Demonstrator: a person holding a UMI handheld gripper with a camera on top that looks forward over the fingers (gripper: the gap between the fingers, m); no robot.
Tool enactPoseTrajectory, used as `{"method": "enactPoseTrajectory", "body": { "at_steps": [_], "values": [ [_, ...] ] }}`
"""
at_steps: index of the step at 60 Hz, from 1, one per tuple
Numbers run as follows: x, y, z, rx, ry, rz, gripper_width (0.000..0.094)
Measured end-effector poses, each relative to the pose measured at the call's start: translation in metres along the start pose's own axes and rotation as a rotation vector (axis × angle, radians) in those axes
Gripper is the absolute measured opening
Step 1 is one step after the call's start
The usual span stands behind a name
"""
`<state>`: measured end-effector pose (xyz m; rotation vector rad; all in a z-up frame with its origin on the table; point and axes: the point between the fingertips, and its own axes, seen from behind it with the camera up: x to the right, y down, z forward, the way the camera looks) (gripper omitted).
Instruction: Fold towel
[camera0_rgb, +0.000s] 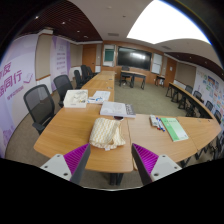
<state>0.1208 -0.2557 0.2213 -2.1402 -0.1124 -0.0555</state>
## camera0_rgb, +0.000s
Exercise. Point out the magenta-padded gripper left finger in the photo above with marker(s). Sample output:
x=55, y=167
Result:
x=60, y=166

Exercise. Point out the whiteboard with green screen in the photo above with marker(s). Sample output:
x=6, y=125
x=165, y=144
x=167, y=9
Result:
x=109, y=55

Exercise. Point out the large flat white box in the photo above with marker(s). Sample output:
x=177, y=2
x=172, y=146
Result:
x=115, y=109

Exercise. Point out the dark-legged presenter desk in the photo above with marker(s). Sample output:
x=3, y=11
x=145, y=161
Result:
x=135, y=73

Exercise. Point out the cream zigzag patterned towel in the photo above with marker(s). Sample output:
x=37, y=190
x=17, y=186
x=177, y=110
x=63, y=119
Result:
x=106, y=133

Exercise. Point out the large black wall screen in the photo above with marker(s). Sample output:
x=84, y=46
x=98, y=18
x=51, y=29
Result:
x=134, y=58

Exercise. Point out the black mesh office chair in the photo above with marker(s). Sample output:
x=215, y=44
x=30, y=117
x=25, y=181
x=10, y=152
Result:
x=62, y=85
x=39, y=105
x=78, y=78
x=87, y=71

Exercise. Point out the brown wooden door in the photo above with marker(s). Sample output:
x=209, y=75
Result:
x=170, y=71
x=89, y=57

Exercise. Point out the narrow purple wall banner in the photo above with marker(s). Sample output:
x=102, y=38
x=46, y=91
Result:
x=60, y=60

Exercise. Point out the large ceiling light panel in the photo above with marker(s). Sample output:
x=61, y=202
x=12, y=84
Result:
x=166, y=21

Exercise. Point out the open white cardboard box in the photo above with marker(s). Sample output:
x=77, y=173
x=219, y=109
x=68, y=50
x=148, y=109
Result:
x=75, y=99

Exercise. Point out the small blue and white box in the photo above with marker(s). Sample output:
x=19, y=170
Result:
x=95, y=100

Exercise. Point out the small dark side table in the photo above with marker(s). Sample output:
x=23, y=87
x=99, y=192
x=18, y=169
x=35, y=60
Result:
x=160, y=77

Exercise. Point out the pack of whiteboard markers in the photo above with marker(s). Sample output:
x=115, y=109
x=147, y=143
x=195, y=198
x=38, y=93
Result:
x=155, y=121

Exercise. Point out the black swivel chair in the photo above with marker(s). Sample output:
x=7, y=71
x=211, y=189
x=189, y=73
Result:
x=125, y=75

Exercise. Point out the green booklet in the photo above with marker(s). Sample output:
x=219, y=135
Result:
x=174, y=129

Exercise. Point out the wide purple lettered wall banner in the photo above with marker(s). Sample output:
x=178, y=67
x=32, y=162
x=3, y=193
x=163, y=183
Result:
x=15, y=90

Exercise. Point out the white printed paper sheet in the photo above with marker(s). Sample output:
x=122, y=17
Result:
x=102, y=95

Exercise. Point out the colourful wall poster board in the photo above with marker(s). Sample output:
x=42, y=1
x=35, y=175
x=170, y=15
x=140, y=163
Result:
x=211, y=90

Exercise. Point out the row of black chairs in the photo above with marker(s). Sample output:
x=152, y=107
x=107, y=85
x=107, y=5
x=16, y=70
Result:
x=208, y=106

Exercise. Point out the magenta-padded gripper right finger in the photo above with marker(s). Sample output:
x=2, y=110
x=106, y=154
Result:
x=161, y=166

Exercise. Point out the long curved conference table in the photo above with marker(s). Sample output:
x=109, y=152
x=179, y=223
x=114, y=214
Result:
x=186, y=98

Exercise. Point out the round metal table grommet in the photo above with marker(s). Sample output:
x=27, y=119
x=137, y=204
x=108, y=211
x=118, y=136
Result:
x=118, y=118

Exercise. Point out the plain white whiteboard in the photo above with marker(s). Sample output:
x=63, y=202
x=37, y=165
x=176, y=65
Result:
x=157, y=63

